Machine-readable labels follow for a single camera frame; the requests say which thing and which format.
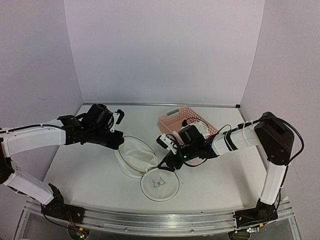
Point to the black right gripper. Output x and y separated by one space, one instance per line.
169 159

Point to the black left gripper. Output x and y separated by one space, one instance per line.
118 140

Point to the white mesh laundry bag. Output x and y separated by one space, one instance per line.
137 160

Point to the pink plastic basket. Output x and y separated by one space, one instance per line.
172 122

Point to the white bra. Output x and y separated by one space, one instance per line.
202 126

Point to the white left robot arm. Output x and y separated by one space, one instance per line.
16 143

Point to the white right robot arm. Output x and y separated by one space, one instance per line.
279 140

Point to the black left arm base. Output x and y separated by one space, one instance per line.
58 209

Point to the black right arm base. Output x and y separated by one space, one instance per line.
262 213

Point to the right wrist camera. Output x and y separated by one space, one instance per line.
167 143

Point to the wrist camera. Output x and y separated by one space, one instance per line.
117 117
167 143

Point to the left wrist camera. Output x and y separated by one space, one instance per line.
117 117

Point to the aluminium front rail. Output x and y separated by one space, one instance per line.
33 225

